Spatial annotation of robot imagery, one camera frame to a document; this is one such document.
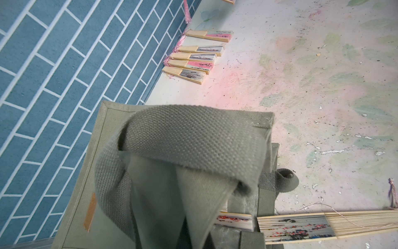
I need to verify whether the olive green canvas tote bag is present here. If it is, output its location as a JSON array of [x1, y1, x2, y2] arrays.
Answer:
[[52, 101, 299, 249]]

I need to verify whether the pink folding fan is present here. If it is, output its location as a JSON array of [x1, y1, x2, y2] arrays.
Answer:
[[164, 59, 215, 74]]

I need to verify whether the black patterned bamboo folding fan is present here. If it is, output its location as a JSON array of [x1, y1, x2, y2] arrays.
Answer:
[[162, 66, 207, 85]]

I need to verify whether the brown folding fan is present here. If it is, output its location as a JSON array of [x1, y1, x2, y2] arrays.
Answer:
[[171, 52, 217, 63]]

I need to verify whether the white red-flecked fan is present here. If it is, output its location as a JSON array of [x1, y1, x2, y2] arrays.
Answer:
[[256, 178, 398, 245]]

